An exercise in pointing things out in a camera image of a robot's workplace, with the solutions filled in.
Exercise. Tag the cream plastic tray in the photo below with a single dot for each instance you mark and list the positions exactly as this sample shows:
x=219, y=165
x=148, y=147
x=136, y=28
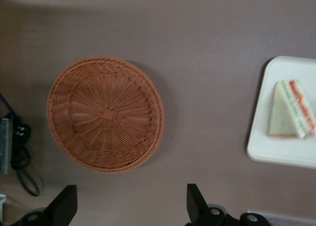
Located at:
x=261, y=147

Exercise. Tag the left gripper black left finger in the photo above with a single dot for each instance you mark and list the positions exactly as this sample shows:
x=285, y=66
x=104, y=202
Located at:
x=61, y=206

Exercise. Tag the triangular sandwich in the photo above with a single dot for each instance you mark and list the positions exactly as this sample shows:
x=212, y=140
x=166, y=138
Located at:
x=284, y=115

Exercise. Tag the brown round wicker basket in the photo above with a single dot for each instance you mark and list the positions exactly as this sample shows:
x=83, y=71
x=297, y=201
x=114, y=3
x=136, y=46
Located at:
x=106, y=115

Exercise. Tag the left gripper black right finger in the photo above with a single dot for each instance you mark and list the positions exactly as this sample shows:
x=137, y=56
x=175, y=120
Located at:
x=197, y=208

